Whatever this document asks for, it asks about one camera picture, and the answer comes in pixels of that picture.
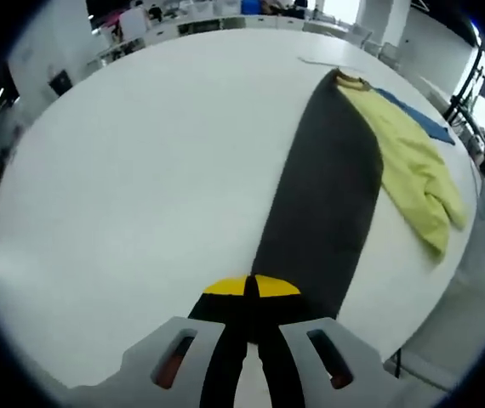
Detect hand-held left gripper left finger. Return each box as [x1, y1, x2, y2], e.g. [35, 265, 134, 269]
[118, 275, 254, 408]

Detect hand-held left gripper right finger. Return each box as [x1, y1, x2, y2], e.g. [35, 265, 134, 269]
[254, 275, 386, 408]

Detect yellow garment blue grey sleeves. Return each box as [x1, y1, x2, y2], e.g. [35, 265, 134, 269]
[250, 67, 469, 320]

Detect black waste bin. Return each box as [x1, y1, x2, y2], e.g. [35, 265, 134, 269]
[48, 70, 73, 97]

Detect white flat perforated strip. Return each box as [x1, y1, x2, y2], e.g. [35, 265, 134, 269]
[297, 55, 341, 69]

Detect black tripod stand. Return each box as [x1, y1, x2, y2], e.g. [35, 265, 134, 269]
[442, 42, 485, 128]

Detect white counter row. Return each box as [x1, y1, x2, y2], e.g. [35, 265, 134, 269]
[97, 12, 311, 52]

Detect white standing panel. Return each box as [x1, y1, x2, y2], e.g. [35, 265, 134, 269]
[118, 8, 148, 39]

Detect white square pillar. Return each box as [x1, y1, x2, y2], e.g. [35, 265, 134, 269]
[355, 0, 409, 43]

